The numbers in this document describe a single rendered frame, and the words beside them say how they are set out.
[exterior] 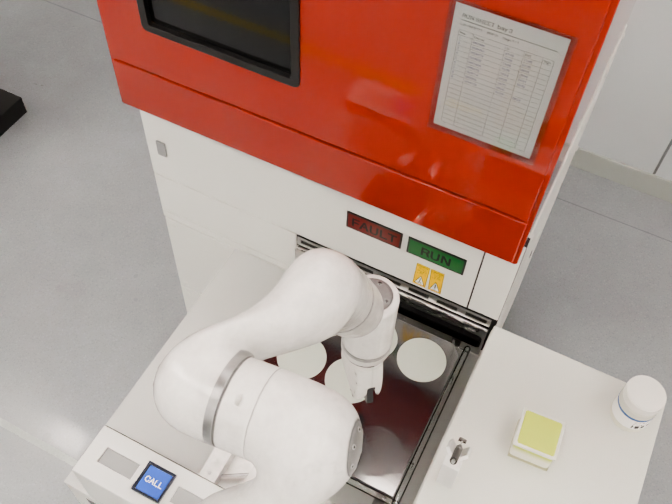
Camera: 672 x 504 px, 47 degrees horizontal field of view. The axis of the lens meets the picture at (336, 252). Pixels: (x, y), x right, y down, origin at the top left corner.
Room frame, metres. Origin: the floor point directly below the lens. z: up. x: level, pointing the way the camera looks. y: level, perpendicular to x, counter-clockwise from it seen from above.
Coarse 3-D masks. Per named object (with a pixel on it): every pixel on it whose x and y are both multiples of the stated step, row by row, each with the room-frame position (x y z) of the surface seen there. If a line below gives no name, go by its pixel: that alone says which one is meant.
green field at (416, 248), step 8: (416, 248) 0.88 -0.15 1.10; (424, 248) 0.87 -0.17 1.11; (432, 248) 0.87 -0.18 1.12; (424, 256) 0.87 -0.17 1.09; (432, 256) 0.87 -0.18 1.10; (440, 256) 0.86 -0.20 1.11; (448, 256) 0.85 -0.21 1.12; (440, 264) 0.86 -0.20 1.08; (448, 264) 0.85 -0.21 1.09; (456, 264) 0.85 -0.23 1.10
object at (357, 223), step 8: (352, 216) 0.94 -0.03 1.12; (352, 224) 0.94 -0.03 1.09; (360, 224) 0.93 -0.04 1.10; (368, 224) 0.92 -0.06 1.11; (368, 232) 0.92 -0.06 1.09; (376, 232) 0.91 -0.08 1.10; (384, 232) 0.91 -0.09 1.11; (392, 232) 0.90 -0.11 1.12; (384, 240) 0.91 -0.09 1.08; (392, 240) 0.90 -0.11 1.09
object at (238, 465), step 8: (232, 464) 0.52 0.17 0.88; (240, 464) 0.52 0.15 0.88; (248, 464) 0.52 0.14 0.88; (232, 472) 0.50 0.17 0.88; (240, 472) 0.50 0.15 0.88; (248, 472) 0.50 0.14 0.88; (224, 480) 0.49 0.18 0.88; (232, 480) 0.49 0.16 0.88; (240, 480) 0.49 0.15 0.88; (224, 488) 0.47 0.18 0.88
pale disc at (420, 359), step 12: (408, 348) 0.77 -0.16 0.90; (420, 348) 0.78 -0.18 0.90; (432, 348) 0.78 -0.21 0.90; (408, 360) 0.75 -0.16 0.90; (420, 360) 0.75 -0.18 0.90; (432, 360) 0.75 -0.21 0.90; (444, 360) 0.75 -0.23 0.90; (408, 372) 0.72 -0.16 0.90; (420, 372) 0.72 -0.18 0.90; (432, 372) 0.72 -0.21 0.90
